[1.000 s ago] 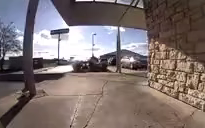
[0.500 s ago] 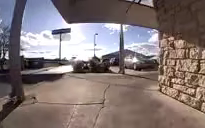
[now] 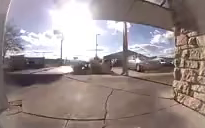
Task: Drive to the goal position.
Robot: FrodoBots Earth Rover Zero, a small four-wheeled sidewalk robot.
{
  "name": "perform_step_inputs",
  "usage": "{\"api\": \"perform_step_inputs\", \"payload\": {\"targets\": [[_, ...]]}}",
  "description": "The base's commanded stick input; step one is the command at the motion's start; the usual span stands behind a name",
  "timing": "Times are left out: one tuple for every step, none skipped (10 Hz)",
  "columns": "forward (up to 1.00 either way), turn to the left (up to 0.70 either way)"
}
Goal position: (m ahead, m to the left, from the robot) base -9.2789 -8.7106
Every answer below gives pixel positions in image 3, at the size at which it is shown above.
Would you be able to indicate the clump of bushes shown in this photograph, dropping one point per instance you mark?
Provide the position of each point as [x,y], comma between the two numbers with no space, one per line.
[93,66]

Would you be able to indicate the building with pitched roof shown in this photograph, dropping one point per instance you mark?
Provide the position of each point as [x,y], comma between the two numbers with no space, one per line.
[118,56]

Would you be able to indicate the light pole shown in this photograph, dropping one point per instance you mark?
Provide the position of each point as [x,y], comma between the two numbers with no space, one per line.
[96,46]
[61,46]

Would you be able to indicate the silver car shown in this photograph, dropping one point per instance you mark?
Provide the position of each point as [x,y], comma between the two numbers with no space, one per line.
[145,64]

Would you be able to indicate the dark asphalt car park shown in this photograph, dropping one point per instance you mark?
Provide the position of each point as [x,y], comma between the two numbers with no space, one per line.
[146,76]

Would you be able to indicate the grey concrete pavement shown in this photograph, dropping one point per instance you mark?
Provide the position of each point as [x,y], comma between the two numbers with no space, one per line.
[73,100]

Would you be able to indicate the low dark building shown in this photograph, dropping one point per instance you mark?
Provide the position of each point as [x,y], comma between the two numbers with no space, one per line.
[26,62]

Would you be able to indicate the bare tree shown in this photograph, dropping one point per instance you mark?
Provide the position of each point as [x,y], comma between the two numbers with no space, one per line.
[11,40]

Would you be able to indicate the canopy post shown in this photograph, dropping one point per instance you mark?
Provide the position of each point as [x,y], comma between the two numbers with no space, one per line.
[125,50]

